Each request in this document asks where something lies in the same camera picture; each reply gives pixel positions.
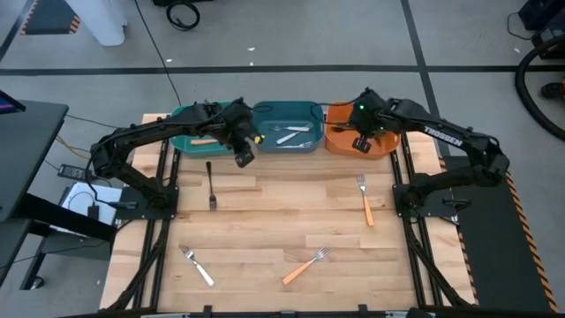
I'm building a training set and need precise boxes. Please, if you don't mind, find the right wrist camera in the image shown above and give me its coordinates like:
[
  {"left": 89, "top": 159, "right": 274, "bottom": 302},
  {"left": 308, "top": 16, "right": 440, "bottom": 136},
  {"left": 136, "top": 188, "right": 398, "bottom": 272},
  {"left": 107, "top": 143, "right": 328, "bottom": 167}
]
[{"left": 352, "top": 87, "right": 388, "bottom": 118}]

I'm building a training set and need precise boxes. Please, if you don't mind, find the teal green plastic bin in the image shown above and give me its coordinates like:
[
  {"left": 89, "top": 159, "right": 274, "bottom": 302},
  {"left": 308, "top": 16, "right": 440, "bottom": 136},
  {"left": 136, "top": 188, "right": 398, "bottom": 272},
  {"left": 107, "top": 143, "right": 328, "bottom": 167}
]
[{"left": 169, "top": 101, "right": 245, "bottom": 156}]

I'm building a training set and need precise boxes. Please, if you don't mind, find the black table frame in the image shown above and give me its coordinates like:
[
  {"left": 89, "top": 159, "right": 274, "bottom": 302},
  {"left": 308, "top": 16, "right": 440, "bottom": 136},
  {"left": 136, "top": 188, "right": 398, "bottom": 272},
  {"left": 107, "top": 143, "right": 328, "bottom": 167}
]
[{"left": 100, "top": 112, "right": 476, "bottom": 318}]

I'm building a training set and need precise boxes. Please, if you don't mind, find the black desk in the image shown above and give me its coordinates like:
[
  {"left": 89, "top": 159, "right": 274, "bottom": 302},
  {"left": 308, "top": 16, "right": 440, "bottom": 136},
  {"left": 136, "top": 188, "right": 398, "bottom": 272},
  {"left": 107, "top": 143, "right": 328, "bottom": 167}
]
[{"left": 0, "top": 99, "right": 118, "bottom": 292}]

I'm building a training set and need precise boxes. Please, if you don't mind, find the thin black hanging cable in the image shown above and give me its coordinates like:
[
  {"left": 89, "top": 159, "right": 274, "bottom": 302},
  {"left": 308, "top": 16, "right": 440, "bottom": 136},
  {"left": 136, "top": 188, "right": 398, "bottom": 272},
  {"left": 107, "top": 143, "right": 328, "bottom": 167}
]
[{"left": 133, "top": 0, "right": 183, "bottom": 108}]

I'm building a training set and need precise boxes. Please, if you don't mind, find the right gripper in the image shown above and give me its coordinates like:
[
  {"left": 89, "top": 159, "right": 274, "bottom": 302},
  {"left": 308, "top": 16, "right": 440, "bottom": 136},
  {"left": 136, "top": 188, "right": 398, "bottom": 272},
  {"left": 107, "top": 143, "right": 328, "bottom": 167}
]
[{"left": 350, "top": 115, "right": 392, "bottom": 155}]

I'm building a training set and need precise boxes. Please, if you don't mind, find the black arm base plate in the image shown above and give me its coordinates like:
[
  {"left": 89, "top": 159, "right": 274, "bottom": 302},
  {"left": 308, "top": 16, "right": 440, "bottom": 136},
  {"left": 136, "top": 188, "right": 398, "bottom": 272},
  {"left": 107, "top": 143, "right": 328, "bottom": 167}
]
[
  {"left": 392, "top": 183, "right": 460, "bottom": 219},
  {"left": 115, "top": 185, "right": 180, "bottom": 221}
]

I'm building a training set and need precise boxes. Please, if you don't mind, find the large black striped-edge mat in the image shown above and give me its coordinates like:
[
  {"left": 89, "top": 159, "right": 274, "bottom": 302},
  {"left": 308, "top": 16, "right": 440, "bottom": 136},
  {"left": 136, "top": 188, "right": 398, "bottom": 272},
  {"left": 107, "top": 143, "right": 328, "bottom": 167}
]
[{"left": 441, "top": 155, "right": 561, "bottom": 314}]

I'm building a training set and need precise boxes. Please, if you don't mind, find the small black striped-edge mat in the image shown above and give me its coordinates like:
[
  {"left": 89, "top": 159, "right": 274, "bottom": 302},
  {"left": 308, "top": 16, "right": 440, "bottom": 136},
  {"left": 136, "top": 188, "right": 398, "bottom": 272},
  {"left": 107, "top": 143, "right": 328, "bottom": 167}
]
[{"left": 19, "top": 0, "right": 83, "bottom": 36}]

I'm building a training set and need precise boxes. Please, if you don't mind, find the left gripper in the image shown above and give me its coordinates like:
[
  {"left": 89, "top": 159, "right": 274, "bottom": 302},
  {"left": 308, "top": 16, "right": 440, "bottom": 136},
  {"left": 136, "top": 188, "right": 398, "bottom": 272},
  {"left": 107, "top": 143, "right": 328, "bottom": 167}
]
[{"left": 211, "top": 99, "right": 261, "bottom": 169}]

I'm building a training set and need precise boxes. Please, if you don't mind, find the small black floor object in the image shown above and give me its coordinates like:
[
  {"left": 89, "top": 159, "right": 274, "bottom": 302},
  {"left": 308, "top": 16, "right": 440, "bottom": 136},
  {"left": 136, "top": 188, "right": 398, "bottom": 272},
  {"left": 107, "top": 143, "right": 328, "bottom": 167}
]
[{"left": 540, "top": 81, "right": 565, "bottom": 101}]

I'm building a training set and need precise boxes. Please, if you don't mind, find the white paper sheet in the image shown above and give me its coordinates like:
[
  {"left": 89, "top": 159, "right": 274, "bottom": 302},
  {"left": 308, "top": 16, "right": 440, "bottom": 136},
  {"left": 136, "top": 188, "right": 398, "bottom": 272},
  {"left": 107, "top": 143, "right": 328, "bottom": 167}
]
[{"left": 59, "top": 182, "right": 124, "bottom": 235}]

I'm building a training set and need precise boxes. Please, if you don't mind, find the dark blue plastic bin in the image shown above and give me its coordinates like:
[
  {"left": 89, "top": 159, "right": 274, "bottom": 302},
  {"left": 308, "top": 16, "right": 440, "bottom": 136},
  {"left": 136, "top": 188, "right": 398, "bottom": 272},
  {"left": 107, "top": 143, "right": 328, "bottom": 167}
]
[{"left": 250, "top": 100, "right": 326, "bottom": 155}]

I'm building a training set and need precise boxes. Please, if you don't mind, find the black monitor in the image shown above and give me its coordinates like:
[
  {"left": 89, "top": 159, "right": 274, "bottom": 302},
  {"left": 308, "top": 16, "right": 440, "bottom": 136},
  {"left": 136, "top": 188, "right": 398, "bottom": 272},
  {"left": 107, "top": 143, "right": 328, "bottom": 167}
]
[{"left": 0, "top": 89, "right": 26, "bottom": 116}]

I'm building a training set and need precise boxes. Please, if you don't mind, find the coiled black cable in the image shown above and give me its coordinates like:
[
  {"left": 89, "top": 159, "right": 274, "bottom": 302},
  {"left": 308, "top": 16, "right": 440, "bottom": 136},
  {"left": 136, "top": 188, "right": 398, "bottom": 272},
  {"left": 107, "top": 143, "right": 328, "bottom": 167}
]
[{"left": 165, "top": 0, "right": 202, "bottom": 32}]

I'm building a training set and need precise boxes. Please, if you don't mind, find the black equipment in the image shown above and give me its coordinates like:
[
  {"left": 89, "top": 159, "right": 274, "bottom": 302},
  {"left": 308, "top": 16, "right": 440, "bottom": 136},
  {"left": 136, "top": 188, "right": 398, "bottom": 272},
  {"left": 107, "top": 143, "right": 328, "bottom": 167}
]
[{"left": 518, "top": 0, "right": 565, "bottom": 61}]

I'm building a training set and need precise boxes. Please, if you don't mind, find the yellow floor cable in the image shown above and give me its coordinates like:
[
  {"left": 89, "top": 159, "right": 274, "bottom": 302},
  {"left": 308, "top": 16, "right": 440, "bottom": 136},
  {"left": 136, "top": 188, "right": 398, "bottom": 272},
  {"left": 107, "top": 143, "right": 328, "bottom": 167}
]
[{"left": 54, "top": 133, "right": 92, "bottom": 161}]

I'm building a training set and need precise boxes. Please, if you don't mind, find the thick black hose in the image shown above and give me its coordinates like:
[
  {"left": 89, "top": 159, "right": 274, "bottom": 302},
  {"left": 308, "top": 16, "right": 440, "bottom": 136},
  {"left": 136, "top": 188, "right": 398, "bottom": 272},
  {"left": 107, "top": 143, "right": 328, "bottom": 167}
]
[{"left": 514, "top": 34, "right": 565, "bottom": 142}]

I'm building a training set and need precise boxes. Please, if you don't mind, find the orange plastic bin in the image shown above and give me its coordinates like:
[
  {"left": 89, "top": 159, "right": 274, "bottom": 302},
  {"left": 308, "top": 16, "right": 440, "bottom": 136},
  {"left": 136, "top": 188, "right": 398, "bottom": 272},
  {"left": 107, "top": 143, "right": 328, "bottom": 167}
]
[{"left": 325, "top": 102, "right": 402, "bottom": 159}]

